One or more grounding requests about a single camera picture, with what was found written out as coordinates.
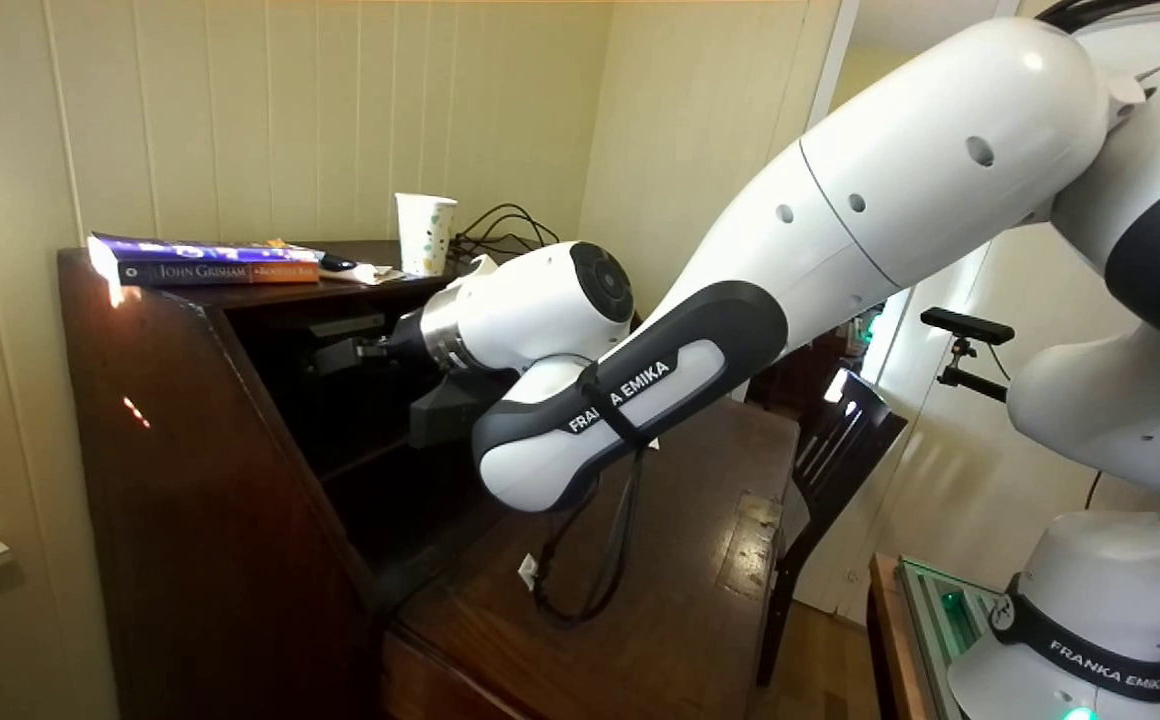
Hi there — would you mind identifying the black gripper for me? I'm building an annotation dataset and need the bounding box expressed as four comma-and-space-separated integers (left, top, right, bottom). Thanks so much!
358, 309, 440, 380

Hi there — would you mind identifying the dark wooden secretary dresser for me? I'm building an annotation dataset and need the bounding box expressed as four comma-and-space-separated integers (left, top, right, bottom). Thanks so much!
56, 237, 803, 720

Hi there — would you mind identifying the white paper scrap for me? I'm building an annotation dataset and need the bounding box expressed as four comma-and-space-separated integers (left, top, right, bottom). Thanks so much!
334, 261, 410, 289

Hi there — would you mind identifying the white paper cup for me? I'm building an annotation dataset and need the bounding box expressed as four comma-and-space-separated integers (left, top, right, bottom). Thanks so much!
391, 187, 459, 280

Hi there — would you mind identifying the dark book with orange edge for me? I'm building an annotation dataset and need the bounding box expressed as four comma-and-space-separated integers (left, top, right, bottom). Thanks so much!
112, 261, 329, 292

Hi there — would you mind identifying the purple and white book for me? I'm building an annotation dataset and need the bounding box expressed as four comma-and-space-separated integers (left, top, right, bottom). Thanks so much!
85, 233, 331, 271

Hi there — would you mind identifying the dark wooden slatted chair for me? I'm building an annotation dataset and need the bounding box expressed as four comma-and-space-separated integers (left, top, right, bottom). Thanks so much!
752, 371, 910, 692

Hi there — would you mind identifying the green board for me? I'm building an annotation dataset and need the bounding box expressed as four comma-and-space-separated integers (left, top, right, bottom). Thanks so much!
894, 556, 1012, 675

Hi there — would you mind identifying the black wrist camera block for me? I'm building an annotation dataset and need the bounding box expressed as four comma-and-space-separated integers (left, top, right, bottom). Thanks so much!
402, 369, 518, 450

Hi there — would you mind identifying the black cable tangle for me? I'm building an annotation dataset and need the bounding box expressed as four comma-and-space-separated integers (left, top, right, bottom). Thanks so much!
444, 200, 564, 271

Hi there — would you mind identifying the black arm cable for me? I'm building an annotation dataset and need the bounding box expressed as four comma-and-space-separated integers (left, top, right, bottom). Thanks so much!
510, 355, 656, 626

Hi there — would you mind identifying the black camera on stand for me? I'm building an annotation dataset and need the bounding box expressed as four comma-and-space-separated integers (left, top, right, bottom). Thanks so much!
915, 304, 1019, 407

